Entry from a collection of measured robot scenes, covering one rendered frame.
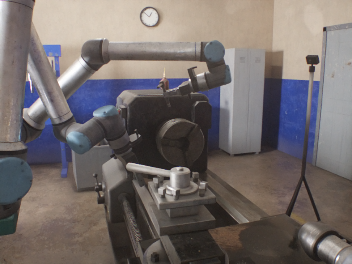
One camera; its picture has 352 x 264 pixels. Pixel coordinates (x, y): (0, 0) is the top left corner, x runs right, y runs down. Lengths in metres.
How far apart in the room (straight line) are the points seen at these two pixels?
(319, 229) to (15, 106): 0.87
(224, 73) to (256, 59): 3.82
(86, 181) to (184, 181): 3.05
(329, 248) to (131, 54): 1.06
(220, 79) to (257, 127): 3.97
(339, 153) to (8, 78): 4.41
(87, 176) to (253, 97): 3.05
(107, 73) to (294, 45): 3.21
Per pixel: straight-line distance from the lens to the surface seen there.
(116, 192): 1.86
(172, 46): 1.34
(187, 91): 1.48
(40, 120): 1.70
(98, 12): 5.06
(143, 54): 1.35
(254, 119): 5.34
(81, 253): 2.72
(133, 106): 1.71
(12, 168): 0.95
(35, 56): 1.15
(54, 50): 4.47
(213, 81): 1.47
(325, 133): 4.95
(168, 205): 0.81
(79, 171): 3.80
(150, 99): 1.73
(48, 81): 1.16
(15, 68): 0.96
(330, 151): 4.90
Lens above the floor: 1.48
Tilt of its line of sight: 12 degrees down
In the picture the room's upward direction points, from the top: straight up
